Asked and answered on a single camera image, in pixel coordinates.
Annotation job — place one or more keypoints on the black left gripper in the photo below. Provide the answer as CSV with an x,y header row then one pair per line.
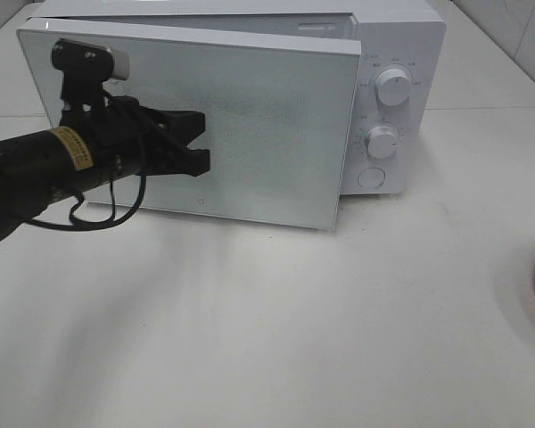
x,y
126,138

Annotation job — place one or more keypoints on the round white door button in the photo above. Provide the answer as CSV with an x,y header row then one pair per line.
x,y
371,178

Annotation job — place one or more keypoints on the white timer knob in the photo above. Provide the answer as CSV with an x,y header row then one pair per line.
x,y
382,141

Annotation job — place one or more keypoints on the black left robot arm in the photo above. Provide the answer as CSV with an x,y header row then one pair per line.
x,y
45,175

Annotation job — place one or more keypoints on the white microwave oven body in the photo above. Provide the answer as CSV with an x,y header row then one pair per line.
x,y
385,33

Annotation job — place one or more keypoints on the upper white power knob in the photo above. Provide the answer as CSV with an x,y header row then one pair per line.
x,y
393,85

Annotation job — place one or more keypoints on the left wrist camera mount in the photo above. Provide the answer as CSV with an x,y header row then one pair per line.
x,y
85,67

